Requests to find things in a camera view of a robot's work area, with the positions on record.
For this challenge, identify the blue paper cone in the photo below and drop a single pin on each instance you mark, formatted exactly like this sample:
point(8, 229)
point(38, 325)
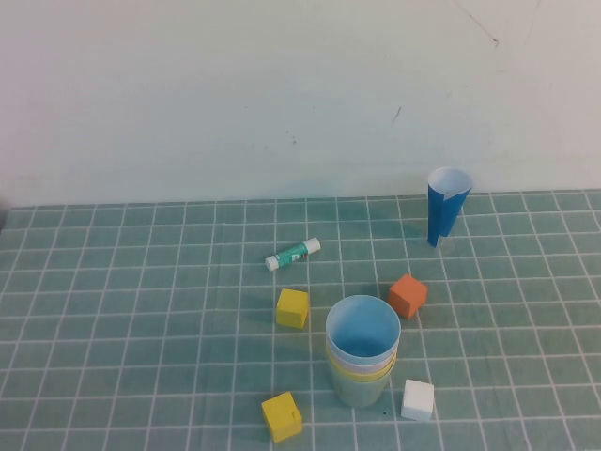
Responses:
point(439, 216)

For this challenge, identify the green and white glue stick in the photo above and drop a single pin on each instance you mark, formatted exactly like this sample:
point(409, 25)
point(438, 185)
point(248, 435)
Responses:
point(291, 255)

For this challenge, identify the pink plastic cup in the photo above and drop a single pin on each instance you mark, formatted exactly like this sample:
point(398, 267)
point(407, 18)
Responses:
point(346, 367)

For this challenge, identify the smooth yellow foam cube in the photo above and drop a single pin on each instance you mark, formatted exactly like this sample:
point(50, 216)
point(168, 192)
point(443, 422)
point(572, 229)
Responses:
point(292, 307)

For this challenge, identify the green grid tablecloth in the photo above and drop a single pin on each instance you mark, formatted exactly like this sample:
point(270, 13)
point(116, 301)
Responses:
point(141, 291)

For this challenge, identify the green plastic cup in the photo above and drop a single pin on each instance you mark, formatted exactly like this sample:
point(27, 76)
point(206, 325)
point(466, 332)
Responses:
point(359, 394)

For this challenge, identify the white foam cube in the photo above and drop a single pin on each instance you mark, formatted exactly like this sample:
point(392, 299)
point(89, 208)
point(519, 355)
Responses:
point(417, 399)

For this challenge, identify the orange foam cube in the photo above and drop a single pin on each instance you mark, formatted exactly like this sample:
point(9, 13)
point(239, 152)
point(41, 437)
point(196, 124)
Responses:
point(407, 293)

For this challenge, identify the notched yellow foam cube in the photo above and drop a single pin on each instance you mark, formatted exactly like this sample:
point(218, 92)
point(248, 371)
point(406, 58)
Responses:
point(281, 418)

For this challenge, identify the blue plastic cup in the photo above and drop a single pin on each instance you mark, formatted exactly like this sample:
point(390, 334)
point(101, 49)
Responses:
point(361, 329)

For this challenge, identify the yellow plastic cup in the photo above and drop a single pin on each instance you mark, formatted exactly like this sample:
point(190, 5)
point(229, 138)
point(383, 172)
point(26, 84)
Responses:
point(362, 377)

